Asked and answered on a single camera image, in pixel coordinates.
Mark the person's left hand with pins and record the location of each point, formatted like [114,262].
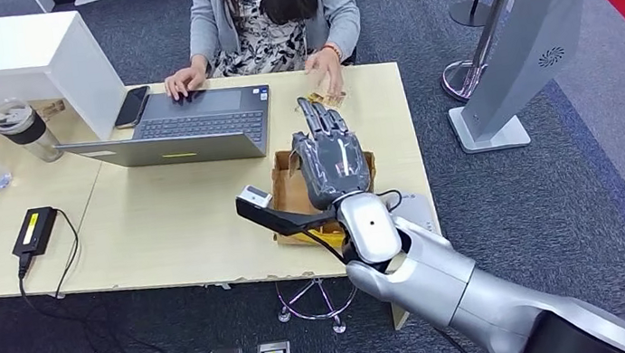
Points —
[332,70]

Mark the person's right hand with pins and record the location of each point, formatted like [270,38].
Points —
[186,81]

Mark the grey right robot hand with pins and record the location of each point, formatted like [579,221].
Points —
[332,166]

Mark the gold card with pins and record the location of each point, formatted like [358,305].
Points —
[317,99]

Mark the room key card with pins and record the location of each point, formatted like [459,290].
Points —
[293,165]

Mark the person's right forearm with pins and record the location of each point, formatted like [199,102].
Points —
[202,38]

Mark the person's left forearm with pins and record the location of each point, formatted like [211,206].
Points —
[343,20]

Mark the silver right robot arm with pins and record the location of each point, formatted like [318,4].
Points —
[455,295]

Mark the person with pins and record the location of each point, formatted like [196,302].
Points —
[265,0]

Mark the grey card reader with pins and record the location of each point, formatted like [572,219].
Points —
[419,209]

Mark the grey laptop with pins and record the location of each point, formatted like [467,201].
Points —
[203,123]

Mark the cardboard divider box yellow tape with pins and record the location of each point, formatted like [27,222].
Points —
[287,193]

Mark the black smartphone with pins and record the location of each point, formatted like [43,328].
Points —
[132,106]

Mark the chrome stool base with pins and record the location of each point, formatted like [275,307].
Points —
[338,324]

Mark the wooden desk leg panel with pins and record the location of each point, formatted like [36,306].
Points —
[399,318]

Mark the clear tumbler black band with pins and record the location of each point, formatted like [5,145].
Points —
[25,131]

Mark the white desk cabinet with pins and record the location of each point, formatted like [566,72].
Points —
[1,59]

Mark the silver kiosk stand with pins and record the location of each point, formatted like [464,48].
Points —
[527,20]

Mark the black power adapter yellow label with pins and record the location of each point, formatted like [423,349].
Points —
[34,231]

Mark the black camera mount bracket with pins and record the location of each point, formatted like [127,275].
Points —
[276,222]

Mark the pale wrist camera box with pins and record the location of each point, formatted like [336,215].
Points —
[255,196]

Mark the chrome stanchion post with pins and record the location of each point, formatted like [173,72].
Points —
[460,80]

